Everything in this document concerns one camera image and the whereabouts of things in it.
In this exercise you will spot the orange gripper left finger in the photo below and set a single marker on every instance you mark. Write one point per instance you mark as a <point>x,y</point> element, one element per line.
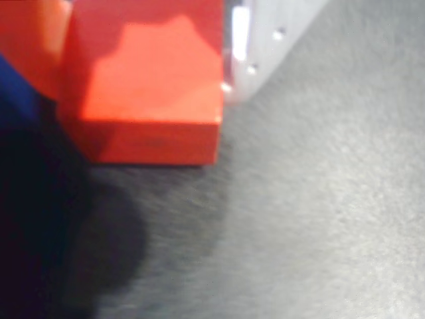
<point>30,33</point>

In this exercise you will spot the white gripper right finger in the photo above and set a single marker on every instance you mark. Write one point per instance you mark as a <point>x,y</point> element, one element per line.
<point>265,33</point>

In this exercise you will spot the red cube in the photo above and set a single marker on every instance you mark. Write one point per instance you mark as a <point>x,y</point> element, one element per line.
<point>149,83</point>

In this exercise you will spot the blue cube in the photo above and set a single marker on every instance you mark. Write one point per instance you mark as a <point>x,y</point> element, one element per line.
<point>13,93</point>

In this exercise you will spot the black table mat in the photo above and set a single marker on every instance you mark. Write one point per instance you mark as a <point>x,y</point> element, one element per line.
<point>315,199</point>

